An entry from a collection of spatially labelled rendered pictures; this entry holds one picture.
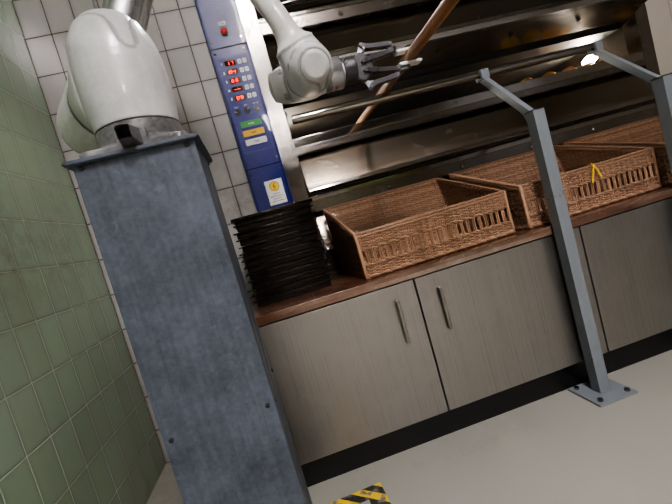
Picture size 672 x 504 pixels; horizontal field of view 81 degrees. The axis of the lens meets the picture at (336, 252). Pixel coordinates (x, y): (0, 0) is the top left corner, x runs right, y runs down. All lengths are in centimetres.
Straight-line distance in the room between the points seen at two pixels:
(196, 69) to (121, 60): 106
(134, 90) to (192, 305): 39
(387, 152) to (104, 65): 127
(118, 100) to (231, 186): 99
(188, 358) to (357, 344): 63
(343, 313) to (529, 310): 62
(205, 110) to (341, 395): 125
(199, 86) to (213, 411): 139
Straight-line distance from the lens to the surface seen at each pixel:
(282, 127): 179
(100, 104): 83
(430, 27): 113
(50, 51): 207
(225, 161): 176
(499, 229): 144
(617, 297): 166
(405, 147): 187
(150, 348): 76
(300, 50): 98
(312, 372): 125
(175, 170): 74
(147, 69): 84
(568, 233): 145
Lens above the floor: 79
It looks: 4 degrees down
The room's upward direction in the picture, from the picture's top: 16 degrees counter-clockwise
